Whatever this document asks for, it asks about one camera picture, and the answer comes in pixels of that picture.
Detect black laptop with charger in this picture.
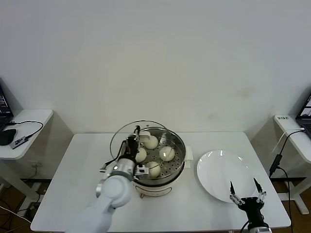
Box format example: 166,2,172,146
295,87,311,136

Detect white steamed baozi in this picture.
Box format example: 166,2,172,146
145,161,161,177
159,146,176,161
135,148,148,163
144,135,159,150

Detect white electric cooker base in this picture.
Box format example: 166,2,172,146
131,160,192,199

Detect white round plate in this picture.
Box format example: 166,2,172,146
196,150,258,204

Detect black usb hub cable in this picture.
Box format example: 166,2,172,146
6,120,44,141

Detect black charger cable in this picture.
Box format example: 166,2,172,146
269,128,306,219

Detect grey usb hub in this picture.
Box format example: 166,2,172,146
11,135,28,149

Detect black computer mouse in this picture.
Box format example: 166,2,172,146
0,128,18,146

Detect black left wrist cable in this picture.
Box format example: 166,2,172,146
99,142,128,173

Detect white side table with mouse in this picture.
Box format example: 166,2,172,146
0,108,75,202

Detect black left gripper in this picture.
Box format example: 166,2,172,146
125,125,141,161

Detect stainless steel steamer basket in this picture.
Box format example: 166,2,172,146
120,127,194,180

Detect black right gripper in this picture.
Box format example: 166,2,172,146
229,178,267,223

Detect round glass pot lid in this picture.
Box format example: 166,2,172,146
109,119,172,168

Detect white thin cable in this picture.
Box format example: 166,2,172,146
271,130,304,155

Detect computer monitor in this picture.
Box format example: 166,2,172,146
0,77,15,132

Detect black floor cable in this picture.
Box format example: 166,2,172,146
0,191,43,219

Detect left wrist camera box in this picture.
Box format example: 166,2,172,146
135,165,150,176

